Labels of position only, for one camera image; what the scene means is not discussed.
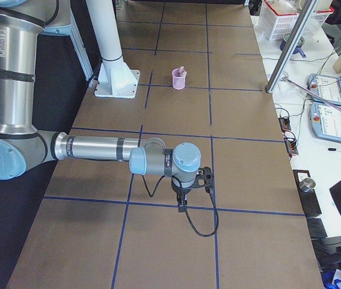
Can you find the small metal cup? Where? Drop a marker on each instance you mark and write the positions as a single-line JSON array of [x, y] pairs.
[[306, 185]]

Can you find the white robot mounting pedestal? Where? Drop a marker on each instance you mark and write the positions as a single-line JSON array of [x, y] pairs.
[[116, 79]]

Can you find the upper teach pendant tablet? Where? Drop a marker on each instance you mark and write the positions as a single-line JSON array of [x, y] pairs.
[[326, 87]]

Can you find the teach pendant tablet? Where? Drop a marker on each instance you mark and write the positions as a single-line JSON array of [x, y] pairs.
[[326, 122], [326, 87]]

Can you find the red white plastic basket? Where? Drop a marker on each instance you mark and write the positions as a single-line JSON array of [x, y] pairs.
[[275, 25]]

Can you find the aluminium frame post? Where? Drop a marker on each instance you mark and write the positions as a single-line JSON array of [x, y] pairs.
[[291, 44]]

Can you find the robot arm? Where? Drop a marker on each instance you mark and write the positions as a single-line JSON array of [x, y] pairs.
[[62, 103]]

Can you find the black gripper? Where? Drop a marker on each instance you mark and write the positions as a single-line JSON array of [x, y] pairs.
[[180, 191]]

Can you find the pink mesh pen holder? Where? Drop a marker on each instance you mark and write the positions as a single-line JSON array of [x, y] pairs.
[[178, 83]]

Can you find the lower teach pendant tablet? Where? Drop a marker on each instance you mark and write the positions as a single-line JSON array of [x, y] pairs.
[[326, 122]]

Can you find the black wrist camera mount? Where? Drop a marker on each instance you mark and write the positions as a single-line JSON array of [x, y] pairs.
[[204, 179]]

